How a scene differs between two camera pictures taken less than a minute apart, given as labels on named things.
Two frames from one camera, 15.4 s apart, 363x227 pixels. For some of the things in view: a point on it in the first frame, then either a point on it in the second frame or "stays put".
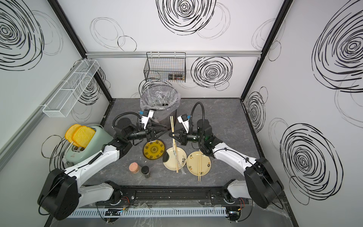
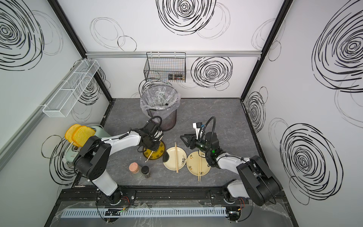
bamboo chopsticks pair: [199, 176] stays put
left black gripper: [149, 134] to [157, 146]
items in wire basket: [177, 77] stays put
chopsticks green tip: [175, 152] stays put
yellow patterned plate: [154, 149] stays put
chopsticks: [174, 141] to [149, 157]
